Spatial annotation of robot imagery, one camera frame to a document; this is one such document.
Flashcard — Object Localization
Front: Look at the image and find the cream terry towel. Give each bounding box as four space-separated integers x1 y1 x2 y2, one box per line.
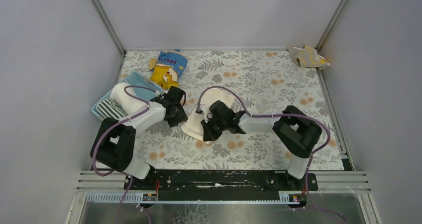
181 88 234 141

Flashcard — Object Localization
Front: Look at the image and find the grey yellow patterned towel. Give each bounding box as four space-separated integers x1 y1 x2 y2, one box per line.
287 45 330 70

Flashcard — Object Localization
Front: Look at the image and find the white slotted cable duct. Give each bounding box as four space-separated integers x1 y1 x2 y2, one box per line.
86 192 307 207

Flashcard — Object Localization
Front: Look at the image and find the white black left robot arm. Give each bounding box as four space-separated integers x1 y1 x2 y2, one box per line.
90 86 188 180

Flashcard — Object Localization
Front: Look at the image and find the black white striped rolled towel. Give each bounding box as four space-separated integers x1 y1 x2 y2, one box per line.
95 98 128 120

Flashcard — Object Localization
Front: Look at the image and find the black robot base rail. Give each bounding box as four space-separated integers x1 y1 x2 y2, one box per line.
124 169 318 200

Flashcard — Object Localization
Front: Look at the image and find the floral patterned table mat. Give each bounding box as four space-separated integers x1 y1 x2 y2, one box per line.
134 51 333 170

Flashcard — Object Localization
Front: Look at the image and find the light blue plastic basket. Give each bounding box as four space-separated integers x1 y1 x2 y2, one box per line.
91 71 163 120

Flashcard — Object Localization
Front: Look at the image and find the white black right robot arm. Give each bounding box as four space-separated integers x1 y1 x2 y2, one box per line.
200 101 322 180

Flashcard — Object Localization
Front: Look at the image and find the blue yellow printed towel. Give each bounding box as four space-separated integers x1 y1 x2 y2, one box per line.
149 49 188 90

